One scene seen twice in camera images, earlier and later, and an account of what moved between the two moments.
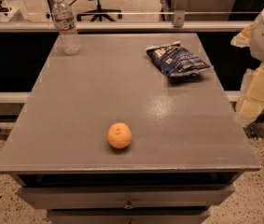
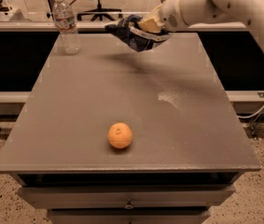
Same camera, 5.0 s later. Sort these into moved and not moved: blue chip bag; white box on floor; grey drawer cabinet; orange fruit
Moved: blue chip bag
Not moved: white box on floor; grey drawer cabinet; orange fruit
